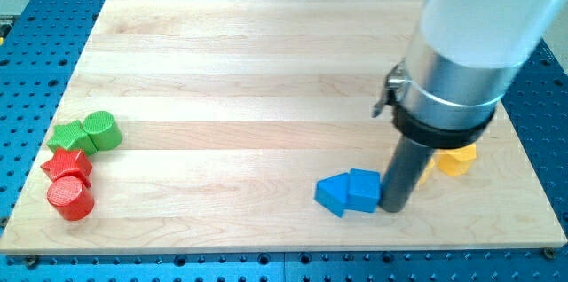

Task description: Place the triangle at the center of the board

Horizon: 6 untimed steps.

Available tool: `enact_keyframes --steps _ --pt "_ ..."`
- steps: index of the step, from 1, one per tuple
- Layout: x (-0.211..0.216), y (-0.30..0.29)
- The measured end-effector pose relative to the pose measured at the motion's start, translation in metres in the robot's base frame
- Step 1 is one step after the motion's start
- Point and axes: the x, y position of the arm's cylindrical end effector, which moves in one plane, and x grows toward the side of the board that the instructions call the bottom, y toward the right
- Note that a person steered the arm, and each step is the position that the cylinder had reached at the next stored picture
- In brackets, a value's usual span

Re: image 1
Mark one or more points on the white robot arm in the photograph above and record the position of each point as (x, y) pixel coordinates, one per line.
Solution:
(463, 56)

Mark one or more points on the blue triangle block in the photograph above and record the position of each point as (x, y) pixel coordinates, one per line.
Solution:
(331, 193)

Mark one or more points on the wooden board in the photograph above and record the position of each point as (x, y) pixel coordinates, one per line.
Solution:
(231, 112)

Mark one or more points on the left board clamp screw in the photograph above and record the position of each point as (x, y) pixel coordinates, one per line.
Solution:
(30, 261)

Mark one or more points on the board clamp screw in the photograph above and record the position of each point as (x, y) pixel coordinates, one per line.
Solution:
(549, 253)
(30, 261)

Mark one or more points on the right board clamp screw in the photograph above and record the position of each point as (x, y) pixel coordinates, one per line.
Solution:
(549, 253)

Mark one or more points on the blue cube block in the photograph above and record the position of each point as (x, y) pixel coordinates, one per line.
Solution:
(364, 190)

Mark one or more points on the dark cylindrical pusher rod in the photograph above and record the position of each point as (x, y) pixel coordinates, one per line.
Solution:
(405, 170)

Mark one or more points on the yellow block behind rod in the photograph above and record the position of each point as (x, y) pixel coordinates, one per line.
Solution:
(427, 171)

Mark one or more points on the yellow hexagon block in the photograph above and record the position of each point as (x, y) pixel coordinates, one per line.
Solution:
(456, 162)

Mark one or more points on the green cylinder block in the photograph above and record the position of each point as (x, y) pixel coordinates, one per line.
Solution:
(103, 130)

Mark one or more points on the green star block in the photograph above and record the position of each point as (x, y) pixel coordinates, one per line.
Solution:
(71, 137)

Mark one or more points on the red star block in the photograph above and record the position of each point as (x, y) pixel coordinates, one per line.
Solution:
(64, 163)

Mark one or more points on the red cylinder block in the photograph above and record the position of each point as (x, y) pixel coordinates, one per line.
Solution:
(71, 198)

